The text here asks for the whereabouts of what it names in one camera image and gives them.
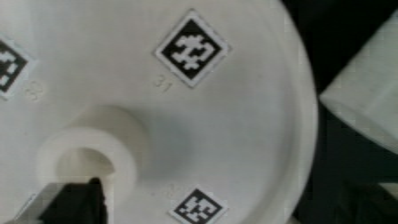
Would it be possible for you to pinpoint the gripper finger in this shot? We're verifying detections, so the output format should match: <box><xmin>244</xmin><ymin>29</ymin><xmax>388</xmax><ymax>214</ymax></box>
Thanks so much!
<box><xmin>11</xmin><ymin>177</ymin><xmax>109</xmax><ymax>224</ymax></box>

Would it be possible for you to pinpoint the white round table top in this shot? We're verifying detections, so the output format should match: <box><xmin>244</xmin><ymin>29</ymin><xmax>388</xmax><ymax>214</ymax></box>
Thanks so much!
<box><xmin>0</xmin><ymin>0</ymin><xmax>319</xmax><ymax>224</ymax></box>

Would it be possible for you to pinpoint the white cylindrical table leg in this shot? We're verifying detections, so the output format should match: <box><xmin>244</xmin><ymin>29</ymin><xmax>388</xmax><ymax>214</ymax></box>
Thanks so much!
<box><xmin>320</xmin><ymin>10</ymin><xmax>398</xmax><ymax>155</ymax></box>

